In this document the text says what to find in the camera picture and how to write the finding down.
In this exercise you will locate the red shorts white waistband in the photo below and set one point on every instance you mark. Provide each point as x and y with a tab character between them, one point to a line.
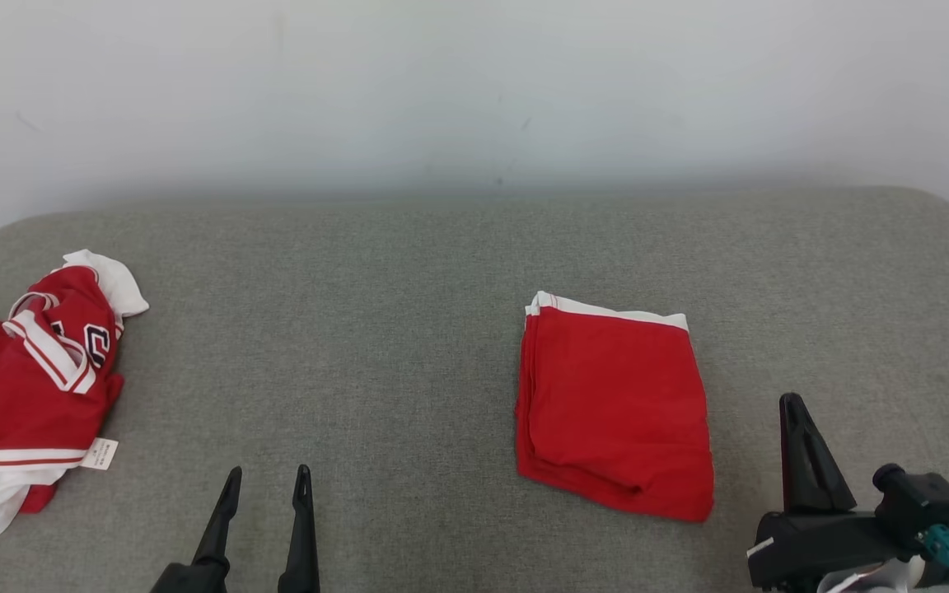
614	403

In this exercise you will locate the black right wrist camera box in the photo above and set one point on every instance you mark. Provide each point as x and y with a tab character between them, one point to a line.
923	498

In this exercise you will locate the red basketball jersey white sleeves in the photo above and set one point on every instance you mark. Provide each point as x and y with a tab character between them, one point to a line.
5	403

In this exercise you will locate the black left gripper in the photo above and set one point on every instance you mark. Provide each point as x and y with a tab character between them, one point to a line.
190	580

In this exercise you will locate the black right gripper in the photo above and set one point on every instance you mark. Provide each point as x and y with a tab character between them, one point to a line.
812	548

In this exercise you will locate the grey fabric sofa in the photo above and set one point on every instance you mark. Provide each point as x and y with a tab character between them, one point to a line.
359	346

